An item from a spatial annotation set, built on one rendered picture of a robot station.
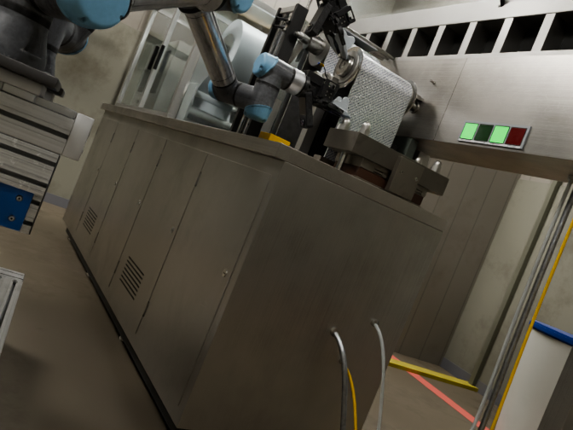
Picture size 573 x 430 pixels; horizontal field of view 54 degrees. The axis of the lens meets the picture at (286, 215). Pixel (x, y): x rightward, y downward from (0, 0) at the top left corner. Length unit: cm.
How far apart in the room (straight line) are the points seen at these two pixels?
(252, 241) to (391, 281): 50
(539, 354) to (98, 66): 383
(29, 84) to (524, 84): 134
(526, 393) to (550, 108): 189
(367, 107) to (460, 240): 272
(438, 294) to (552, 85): 294
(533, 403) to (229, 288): 212
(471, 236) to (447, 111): 265
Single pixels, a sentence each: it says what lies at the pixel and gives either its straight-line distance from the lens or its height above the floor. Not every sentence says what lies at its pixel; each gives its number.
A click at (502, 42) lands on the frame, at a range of 199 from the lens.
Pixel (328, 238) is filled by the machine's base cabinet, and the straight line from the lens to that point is 158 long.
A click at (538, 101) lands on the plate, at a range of 177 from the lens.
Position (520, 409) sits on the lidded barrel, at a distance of 331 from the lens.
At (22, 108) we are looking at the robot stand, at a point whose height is 74.
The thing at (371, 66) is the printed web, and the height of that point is 128.
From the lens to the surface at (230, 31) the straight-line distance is 279.
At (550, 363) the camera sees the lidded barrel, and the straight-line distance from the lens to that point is 322.
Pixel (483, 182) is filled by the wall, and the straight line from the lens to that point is 454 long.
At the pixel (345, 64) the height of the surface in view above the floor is 125.
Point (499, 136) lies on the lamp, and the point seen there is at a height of 118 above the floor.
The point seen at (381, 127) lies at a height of 112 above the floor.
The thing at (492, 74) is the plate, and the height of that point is 138.
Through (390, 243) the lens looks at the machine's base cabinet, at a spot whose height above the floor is 76.
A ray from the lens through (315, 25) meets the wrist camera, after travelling 183.
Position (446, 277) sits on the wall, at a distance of 450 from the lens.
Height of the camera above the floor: 77
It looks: 2 degrees down
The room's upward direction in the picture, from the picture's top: 22 degrees clockwise
